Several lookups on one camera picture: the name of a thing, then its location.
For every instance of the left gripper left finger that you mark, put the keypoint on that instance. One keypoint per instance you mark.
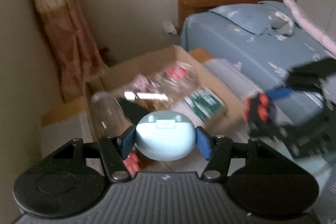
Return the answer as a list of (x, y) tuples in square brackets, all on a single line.
[(113, 151)]

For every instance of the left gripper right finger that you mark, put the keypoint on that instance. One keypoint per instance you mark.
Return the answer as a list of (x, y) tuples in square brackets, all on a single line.
[(217, 151)]

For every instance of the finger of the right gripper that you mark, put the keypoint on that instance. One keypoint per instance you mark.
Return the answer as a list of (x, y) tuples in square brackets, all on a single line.
[(279, 93)]

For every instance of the red wooden toy train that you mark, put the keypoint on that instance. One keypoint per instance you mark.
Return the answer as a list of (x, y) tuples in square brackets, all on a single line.
[(132, 163)]

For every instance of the tall clear plastic jar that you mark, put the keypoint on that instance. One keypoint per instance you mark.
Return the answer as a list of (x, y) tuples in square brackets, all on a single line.
[(107, 116)]

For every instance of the white green medical container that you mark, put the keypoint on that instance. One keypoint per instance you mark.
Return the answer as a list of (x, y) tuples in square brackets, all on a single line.
[(204, 104)]

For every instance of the light blue earbud case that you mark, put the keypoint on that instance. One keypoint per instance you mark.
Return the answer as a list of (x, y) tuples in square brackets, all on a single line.
[(165, 135)]

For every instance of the capsule bottle with silver cap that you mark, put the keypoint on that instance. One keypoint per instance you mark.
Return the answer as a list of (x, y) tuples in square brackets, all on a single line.
[(149, 101)]

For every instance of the pink pig keychain toy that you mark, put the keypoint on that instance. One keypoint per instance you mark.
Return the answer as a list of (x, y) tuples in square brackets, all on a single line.
[(143, 84)]

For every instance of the clear jar with red label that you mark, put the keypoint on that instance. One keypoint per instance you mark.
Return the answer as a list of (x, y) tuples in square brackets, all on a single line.
[(178, 77)]

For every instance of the grey shark figurine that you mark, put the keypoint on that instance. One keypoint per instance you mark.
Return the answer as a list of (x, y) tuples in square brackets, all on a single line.
[(132, 111)]

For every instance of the blue floral bed sheet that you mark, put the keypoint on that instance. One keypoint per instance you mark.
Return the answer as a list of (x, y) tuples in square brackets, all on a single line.
[(265, 60)]

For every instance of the grey plush toy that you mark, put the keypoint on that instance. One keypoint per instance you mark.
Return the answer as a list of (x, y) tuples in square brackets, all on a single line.
[(283, 24)]

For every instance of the pink folded cloth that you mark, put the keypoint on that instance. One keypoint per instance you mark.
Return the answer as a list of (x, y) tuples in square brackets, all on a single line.
[(310, 27)]

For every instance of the open cardboard box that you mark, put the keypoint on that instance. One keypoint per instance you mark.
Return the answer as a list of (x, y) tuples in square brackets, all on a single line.
[(154, 66)]

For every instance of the blue floral pillow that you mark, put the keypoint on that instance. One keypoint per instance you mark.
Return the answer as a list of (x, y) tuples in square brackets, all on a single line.
[(252, 17)]

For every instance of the pink patterned curtain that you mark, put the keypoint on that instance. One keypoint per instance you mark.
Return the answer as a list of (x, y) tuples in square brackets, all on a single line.
[(72, 43)]

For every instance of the white wall charger plug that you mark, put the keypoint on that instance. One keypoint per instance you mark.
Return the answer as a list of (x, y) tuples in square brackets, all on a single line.
[(170, 28)]

